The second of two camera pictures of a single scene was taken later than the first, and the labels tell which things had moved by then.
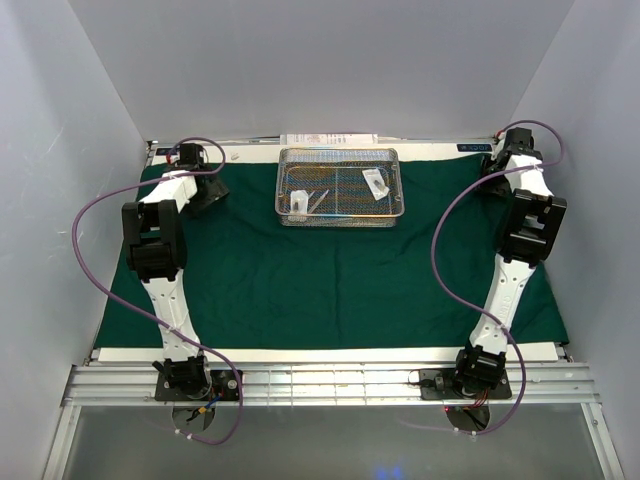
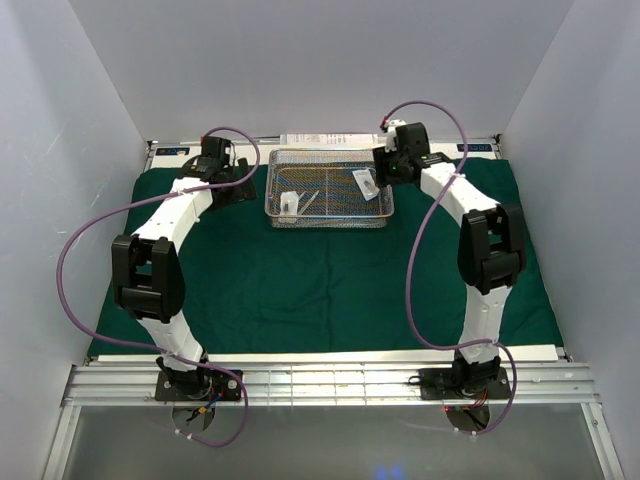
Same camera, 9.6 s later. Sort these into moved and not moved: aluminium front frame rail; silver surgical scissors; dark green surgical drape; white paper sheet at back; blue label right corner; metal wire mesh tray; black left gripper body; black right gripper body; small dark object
Moved: black right gripper body; silver surgical scissors; black left gripper body; metal wire mesh tray
Not moved: aluminium front frame rail; blue label right corner; small dark object; white paper sheet at back; dark green surgical drape
